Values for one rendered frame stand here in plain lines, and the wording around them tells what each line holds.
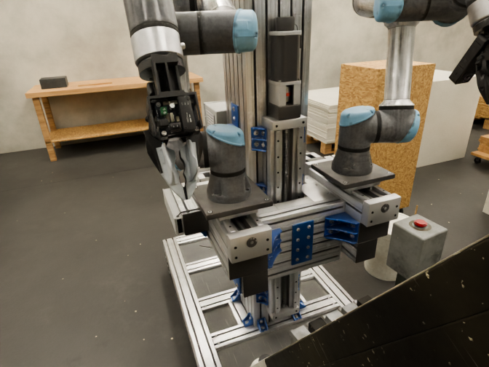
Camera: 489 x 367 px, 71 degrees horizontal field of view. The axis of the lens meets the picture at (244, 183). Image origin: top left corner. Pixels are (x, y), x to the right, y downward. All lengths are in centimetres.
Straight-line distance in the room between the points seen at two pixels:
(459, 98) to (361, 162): 324
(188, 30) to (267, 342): 143
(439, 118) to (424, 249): 319
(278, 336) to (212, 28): 144
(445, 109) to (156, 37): 398
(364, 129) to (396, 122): 11
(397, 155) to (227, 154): 202
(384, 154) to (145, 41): 240
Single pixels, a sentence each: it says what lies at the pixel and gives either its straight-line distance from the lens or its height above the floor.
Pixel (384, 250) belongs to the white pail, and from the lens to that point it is 234.
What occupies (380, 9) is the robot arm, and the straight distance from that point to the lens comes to 95.
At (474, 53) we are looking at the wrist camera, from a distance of 91.
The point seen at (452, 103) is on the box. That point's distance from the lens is 442.
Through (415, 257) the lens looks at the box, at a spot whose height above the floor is 85.
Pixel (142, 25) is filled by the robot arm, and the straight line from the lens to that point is 57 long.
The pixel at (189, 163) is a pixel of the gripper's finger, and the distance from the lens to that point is 55.
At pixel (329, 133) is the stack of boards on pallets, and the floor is 28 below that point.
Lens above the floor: 156
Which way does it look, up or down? 25 degrees down
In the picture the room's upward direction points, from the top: 2 degrees counter-clockwise
